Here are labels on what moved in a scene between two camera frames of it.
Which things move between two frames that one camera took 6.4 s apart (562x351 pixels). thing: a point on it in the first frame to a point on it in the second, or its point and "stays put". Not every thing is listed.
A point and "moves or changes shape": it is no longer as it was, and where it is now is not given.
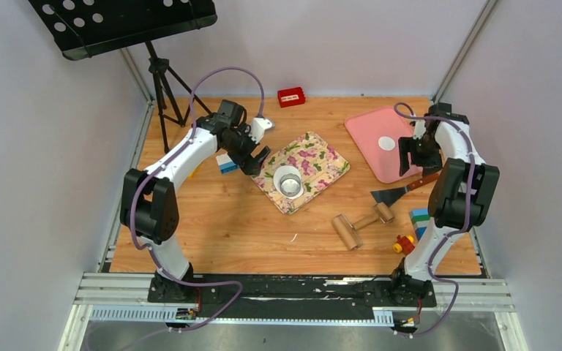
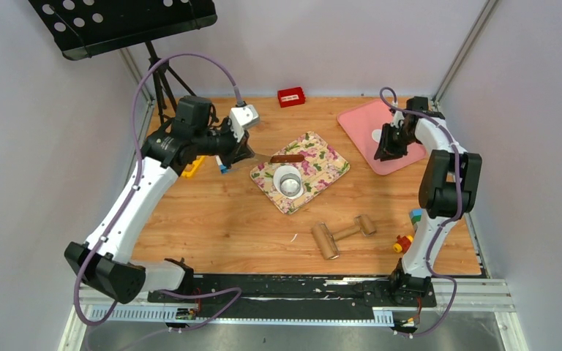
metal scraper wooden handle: (388, 196) to (285, 159)
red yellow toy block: (405, 244) stays put
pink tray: (376, 134) moves or changes shape
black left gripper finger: (252, 167) to (244, 152)
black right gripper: (405, 144) to (387, 151)
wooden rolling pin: (349, 232) to (326, 241)
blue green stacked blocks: (419, 218) stays put
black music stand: (88, 28) stays put
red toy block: (291, 96) stays put
